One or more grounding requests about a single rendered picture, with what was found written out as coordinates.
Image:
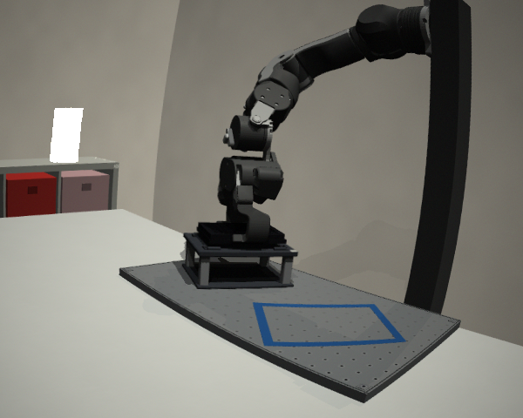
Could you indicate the blue tape rectangle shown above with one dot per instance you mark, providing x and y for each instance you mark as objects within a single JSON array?
[{"x": 268, "y": 341}]

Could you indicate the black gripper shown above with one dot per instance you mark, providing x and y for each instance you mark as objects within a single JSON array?
[{"x": 261, "y": 179}]

